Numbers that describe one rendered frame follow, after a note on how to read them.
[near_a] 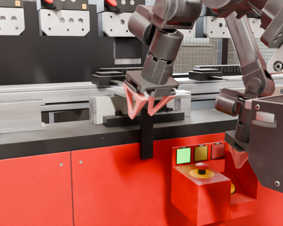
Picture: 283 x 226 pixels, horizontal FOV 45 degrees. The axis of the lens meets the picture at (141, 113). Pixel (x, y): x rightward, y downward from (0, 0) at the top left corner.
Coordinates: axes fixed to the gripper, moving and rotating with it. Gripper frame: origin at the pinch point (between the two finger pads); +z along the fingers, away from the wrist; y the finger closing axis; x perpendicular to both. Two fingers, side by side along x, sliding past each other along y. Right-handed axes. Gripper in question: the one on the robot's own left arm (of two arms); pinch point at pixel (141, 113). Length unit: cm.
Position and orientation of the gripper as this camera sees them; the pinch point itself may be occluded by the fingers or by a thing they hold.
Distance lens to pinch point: 76.2
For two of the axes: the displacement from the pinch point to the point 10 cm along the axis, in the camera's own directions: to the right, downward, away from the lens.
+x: 5.6, 5.8, -5.9
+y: -7.8, 1.2, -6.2
